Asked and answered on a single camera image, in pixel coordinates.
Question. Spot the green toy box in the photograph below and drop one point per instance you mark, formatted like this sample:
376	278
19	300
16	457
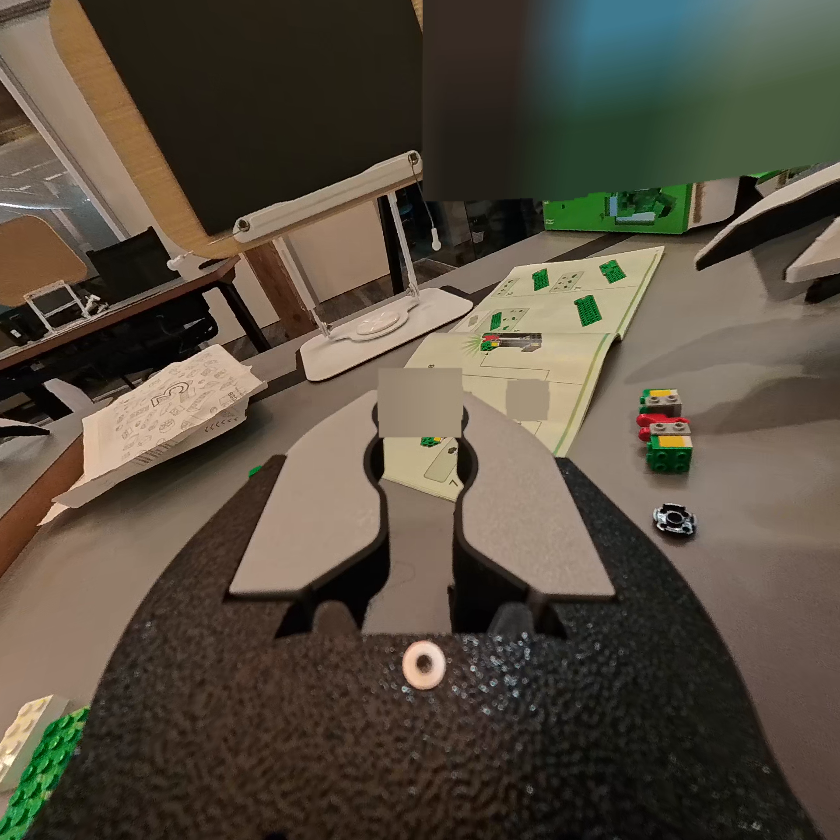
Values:
584	213

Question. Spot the black office chair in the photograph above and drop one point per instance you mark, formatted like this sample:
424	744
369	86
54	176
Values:
124	262

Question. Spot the brown wooden post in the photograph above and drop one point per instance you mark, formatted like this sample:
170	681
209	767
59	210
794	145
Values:
275	295

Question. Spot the pale green instruction booklet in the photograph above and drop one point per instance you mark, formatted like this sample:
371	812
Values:
558	358

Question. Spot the red green yellow brick assembly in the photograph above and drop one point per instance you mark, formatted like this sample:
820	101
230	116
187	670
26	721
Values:
669	453

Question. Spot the cream brick plate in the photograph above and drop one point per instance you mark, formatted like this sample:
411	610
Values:
26	735

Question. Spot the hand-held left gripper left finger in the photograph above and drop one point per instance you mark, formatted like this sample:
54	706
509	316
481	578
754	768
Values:
308	512

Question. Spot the black round brick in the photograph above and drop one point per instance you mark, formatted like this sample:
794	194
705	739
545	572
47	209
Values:
674	522

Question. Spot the brown side table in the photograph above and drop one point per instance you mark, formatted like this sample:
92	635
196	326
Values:
164	289

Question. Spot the green brick baseplate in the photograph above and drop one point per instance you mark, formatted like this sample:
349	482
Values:
39	781

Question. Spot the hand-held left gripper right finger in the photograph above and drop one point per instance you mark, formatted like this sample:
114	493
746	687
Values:
525	518

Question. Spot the white printed paper bag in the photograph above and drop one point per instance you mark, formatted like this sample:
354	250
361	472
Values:
170	407

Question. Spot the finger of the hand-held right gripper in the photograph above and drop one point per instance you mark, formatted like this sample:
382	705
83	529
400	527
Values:
774	210
820	259

